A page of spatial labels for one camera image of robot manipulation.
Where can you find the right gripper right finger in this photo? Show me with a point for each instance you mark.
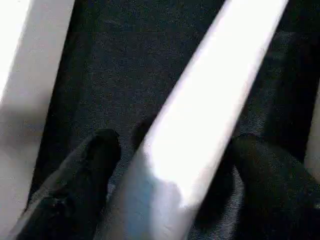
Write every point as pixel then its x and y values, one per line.
pixel 262 180

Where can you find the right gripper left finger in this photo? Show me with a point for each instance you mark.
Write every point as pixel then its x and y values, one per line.
pixel 82 175

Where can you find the black mat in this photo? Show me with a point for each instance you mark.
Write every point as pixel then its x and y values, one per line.
pixel 125 75

